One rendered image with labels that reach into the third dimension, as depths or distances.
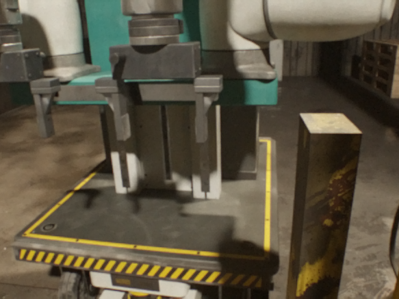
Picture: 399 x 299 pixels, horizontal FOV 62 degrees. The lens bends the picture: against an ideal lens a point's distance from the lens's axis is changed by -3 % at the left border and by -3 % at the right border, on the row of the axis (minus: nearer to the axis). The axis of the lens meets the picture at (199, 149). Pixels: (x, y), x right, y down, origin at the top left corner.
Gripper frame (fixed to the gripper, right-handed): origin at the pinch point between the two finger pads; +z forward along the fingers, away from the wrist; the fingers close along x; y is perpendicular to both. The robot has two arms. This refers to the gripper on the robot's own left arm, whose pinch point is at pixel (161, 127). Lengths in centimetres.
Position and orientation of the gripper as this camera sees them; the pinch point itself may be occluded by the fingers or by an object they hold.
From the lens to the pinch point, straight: 56.2
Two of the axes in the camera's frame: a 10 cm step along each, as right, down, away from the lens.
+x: 9.8, 0.3, -1.9
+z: 0.4, 9.4, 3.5
